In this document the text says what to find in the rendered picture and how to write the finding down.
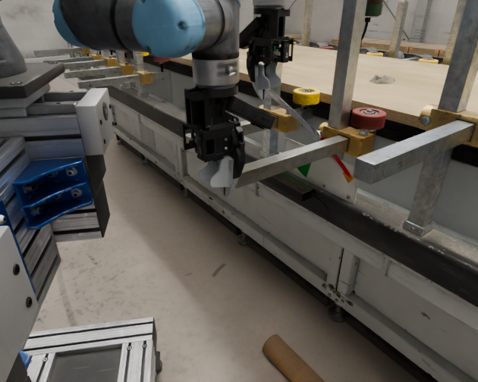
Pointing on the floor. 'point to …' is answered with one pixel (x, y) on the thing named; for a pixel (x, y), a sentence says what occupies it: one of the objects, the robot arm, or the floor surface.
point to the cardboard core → (289, 361)
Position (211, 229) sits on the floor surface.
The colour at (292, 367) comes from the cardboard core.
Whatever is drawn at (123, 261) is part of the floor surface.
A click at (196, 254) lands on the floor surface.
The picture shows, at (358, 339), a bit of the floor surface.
